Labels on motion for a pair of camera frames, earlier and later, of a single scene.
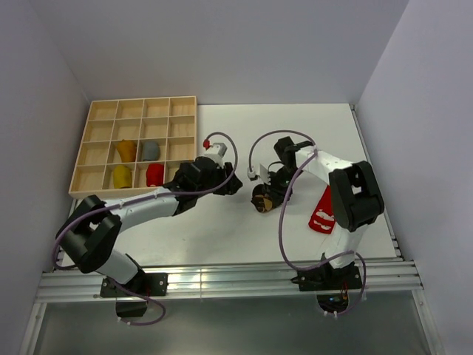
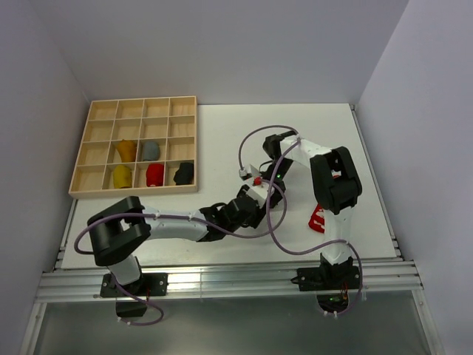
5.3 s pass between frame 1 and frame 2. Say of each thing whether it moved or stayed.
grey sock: stayed
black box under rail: stayed
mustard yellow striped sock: stayed
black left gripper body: moved
